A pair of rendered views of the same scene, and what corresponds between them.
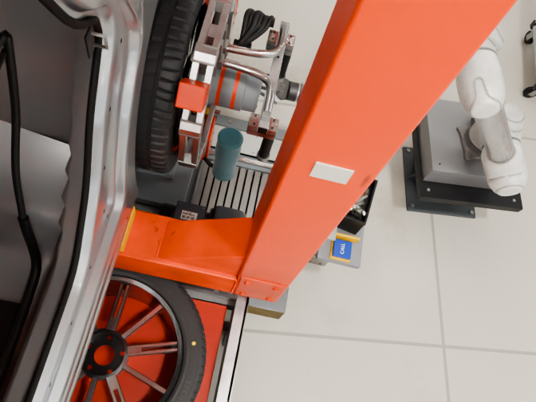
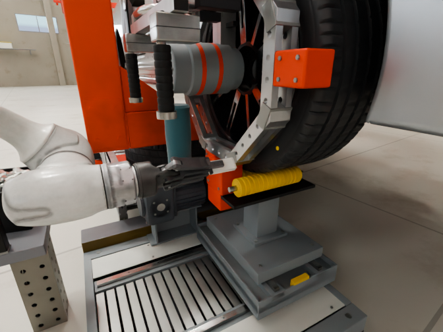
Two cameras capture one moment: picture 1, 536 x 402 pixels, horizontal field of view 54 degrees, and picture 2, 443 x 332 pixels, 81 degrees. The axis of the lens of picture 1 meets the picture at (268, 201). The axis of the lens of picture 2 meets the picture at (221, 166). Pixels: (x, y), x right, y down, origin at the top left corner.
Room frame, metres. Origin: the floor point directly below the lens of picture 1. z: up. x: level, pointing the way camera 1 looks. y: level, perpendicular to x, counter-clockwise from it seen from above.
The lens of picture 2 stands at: (1.81, 0.08, 0.85)
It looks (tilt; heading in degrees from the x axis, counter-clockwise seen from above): 20 degrees down; 163
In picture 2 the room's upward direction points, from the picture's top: straight up
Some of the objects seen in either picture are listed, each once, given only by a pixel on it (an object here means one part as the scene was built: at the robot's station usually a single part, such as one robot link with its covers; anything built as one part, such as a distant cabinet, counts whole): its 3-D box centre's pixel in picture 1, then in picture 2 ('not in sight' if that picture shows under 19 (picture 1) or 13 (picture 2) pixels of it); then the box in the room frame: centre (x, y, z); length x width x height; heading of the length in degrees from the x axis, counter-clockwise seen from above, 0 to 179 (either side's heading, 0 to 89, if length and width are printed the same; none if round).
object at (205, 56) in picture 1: (207, 80); (223, 69); (1.02, 0.34, 0.85); 0.54 x 0.07 x 0.54; 11
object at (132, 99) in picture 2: (266, 144); (133, 77); (0.90, 0.07, 0.83); 0.04 x 0.04 x 0.16
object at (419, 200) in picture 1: (451, 169); not in sight; (1.60, -0.78, 0.15); 0.50 x 0.50 x 0.30; 18
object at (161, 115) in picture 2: (283, 64); (164, 80); (1.23, 0.14, 0.83); 0.04 x 0.04 x 0.16
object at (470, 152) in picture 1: (480, 137); not in sight; (1.62, -0.77, 0.43); 0.22 x 0.18 x 0.06; 25
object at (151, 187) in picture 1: (159, 148); (260, 209); (0.99, 0.50, 0.32); 0.40 x 0.30 x 0.28; 11
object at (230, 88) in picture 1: (228, 86); (202, 69); (1.03, 0.27, 0.85); 0.21 x 0.14 x 0.14; 101
